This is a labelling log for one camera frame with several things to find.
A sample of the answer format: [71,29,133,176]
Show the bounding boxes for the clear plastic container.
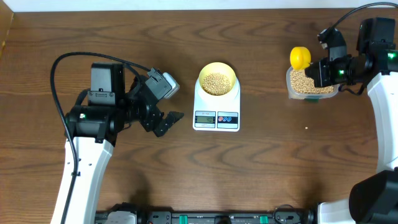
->
[286,67,339,100]

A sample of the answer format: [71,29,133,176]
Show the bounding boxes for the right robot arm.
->
[305,17,397,223]

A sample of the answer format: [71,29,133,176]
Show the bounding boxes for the white digital kitchen scale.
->
[192,79,241,132]

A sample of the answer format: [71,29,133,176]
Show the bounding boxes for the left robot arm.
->
[51,62,184,223]

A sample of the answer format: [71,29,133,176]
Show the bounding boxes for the soybeans in bowl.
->
[202,73,232,96]

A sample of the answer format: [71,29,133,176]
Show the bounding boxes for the left black cable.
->
[50,51,152,224]

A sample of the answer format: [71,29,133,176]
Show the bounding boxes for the yellow bowl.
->
[198,62,237,93]

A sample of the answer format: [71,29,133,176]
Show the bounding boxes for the yellow measuring scoop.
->
[290,47,312,70]

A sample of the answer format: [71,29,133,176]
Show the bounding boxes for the soybeans pile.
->
[290,70,334,94]

